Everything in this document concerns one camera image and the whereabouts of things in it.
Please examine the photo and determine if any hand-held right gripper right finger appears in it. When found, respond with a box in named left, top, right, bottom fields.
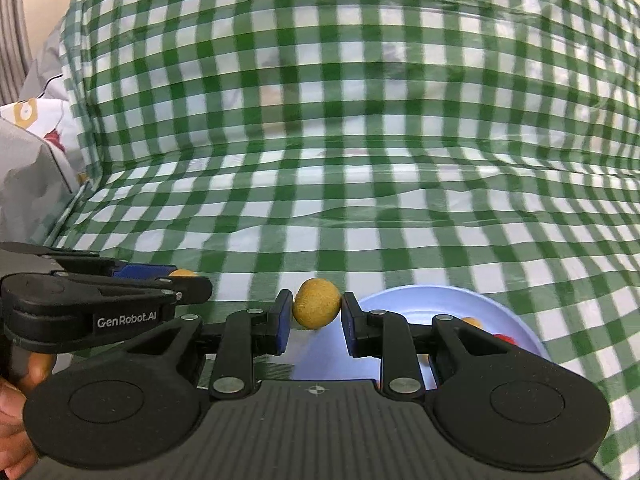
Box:
left=340, top=292, right=521, bottom=403

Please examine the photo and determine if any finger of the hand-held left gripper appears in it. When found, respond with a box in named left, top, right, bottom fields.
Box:
left=65, top=272, right=214, bottom=307
left=0, top=241, right=177, bottom=281

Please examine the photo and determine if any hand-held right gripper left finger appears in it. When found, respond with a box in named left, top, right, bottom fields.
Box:
left=127, top=289, right=295, bottom=402

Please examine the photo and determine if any light blue plate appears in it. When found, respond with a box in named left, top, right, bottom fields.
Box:
left=292, top=285, right=553, bottom=391

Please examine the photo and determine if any person's left hand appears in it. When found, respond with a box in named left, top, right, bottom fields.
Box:
left=0, top=351, right=54, bottom=480

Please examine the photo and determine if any grey cloth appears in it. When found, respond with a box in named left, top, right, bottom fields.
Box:
left=0, top=120, right=76, bottom=247

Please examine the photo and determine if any white printed blanket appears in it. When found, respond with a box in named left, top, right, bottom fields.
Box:
left=0, top=97, right=88, bottom=186

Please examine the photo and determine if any green checked tablecloth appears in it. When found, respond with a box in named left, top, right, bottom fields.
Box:
left=47, top=0, right=640, bottom=480

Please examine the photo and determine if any grey striped curtain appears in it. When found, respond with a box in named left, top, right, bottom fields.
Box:
left=0, top=0, right=32, bottom=107

